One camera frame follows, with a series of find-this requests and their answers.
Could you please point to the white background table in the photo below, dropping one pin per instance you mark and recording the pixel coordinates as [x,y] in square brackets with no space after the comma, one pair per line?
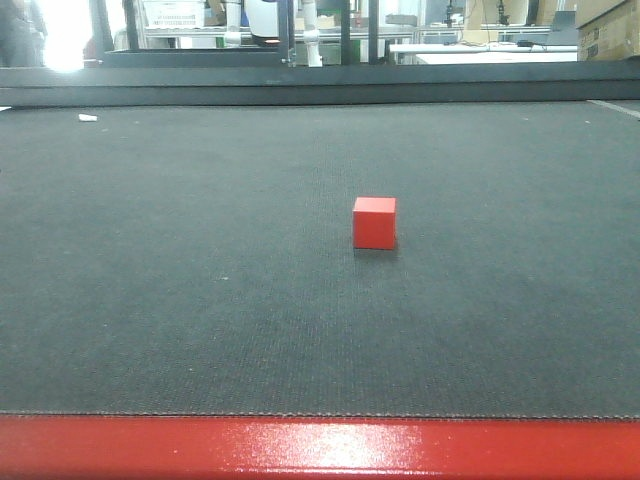
[494,53]

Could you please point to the black metal frame rack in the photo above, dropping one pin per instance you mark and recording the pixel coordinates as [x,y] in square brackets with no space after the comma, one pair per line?
[185,19]

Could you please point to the cardboard box top right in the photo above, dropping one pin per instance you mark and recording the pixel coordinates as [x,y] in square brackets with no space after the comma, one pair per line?
[607,30]

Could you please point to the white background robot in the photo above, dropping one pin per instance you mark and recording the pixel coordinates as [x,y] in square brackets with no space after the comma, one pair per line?
[272,23]

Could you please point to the dark grey fabric mat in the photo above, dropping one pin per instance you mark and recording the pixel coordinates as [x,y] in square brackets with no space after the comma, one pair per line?
[176,260]

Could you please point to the red magnetic cube block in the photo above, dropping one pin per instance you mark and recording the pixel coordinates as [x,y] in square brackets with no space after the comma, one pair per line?
[374,223]

